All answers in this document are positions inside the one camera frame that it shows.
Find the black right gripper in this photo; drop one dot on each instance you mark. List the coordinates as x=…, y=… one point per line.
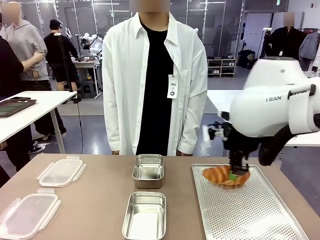
x=236, y=142

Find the small golden croissant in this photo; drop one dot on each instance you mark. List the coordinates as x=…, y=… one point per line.
x=216, y=173

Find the translucent plastic container lid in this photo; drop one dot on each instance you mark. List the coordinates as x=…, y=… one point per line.
x=61, y=172
x=27, y=215

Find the white sleeved left forearm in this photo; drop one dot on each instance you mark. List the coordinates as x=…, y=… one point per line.
x=192, y=130

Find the white sleeved right forearm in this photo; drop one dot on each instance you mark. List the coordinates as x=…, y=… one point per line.
x=111, y=125

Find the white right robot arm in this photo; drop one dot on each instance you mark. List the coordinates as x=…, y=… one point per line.
x=262, y=117

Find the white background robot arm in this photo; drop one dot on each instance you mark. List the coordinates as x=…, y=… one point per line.
x=93, y=43

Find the stainless steel container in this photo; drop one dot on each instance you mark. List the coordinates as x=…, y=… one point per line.
x=147, y=182
x=143, y=217

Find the person's left hand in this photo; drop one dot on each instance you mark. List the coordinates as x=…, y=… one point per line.
x=180, y=153

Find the person's right hand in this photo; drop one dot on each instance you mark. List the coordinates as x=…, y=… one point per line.
x=115, y=152

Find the perforated metal baking tray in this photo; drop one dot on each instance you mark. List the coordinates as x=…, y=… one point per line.
x=250, y=212

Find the wooden shoe rack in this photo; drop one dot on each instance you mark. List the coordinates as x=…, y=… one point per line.
x=222, y=67

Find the white name tag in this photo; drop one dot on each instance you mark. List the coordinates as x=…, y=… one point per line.
x=172, y=87

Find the hanging grey garment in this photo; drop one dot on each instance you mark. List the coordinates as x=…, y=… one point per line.
x=310, y=46

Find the person in white shirt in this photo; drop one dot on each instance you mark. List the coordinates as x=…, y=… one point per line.
x=125, y=75

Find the grey plastic stool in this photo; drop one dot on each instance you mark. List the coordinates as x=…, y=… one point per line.
x=88, y=90

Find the black tripod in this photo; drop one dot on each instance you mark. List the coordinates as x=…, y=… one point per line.
x=67, y=70

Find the white side table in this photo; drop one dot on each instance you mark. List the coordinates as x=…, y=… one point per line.
x=37, y=107

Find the person in black cap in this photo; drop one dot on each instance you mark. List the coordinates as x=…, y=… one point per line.
x=60, y=57

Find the brown serving tray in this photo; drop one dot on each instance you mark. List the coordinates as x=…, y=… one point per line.
x=15, y=108

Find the person in grey hoodie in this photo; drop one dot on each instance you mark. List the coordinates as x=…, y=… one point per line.
x=27, y=50

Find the person in dark clothes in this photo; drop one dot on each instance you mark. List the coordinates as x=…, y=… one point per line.
x=10, y=82

